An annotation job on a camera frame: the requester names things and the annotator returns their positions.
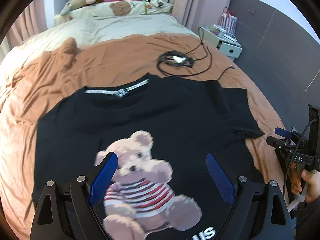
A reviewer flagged black teddy bear t-shirt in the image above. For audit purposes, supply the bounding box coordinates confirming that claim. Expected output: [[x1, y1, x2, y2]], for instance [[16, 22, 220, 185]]
[[32, 74, 264, 239]]

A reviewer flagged right hand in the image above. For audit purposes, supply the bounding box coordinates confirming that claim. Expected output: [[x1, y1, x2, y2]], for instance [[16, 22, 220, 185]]
[[290, 163, 320, 204]]

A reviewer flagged brown bed blanket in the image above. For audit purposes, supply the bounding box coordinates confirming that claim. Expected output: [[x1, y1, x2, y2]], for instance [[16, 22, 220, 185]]
[[1, 33, 284, 239]]

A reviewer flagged white bedside drawer cabinet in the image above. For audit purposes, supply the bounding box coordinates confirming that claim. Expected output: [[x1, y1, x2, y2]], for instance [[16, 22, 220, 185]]
[[204, 27, 242, 61]]

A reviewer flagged striped gift bag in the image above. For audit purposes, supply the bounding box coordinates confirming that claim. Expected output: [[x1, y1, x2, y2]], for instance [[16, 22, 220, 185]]
[[218, 7, 237, 35]]

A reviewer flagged bear print pillow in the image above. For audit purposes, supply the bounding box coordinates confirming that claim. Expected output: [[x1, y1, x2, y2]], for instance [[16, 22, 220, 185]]
[[62, 1, 174, 21]]

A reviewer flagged cream plush toy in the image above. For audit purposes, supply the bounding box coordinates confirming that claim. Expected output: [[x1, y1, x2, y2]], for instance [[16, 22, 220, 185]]
[[60, 0, 97, 16]]

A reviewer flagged pink curtain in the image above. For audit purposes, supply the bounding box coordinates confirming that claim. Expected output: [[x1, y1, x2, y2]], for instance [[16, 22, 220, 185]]
[[171, 0, 237, 32]]

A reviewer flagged black coiled cable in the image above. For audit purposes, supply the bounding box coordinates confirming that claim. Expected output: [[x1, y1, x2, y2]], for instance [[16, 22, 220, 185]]
[[156, 26, 236, 81]]

